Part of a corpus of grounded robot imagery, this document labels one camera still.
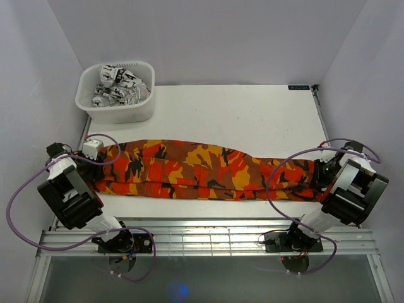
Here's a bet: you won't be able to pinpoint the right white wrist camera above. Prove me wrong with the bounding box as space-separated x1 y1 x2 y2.
319 143 336 163

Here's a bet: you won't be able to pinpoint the white plastic basket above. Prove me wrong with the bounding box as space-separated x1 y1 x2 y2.
75 61 155 124

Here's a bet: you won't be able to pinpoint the black white printed garment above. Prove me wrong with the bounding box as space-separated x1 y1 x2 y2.
92 64 151 107

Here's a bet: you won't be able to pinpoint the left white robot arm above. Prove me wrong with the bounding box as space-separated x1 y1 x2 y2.
37 140 134 253

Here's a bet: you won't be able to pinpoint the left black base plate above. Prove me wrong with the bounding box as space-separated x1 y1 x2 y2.
92 232 153 254

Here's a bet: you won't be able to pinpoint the small black label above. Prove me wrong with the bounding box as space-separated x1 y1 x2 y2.
287 85 311 91

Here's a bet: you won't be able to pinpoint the aluminium rail frame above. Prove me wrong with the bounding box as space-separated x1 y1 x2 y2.
27 220 394 302

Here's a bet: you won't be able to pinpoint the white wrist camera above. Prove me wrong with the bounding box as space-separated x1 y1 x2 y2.
319 143 336 163
82 139 104 160

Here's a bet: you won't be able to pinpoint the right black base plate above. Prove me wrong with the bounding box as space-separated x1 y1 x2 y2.
263 231 323 253

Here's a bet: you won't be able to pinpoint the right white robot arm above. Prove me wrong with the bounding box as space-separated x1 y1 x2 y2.
285 140 389 251

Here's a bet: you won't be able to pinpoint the orange camouflage trousers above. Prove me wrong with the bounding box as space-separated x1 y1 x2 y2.
95 140 321 202

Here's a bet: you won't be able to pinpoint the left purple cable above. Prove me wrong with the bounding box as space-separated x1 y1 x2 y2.
6 134 157 282

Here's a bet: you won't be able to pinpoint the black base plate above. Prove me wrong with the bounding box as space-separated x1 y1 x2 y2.
263 231 323 253
92 232 153 254

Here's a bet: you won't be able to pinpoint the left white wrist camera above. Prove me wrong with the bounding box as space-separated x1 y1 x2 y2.
82 139 104 160

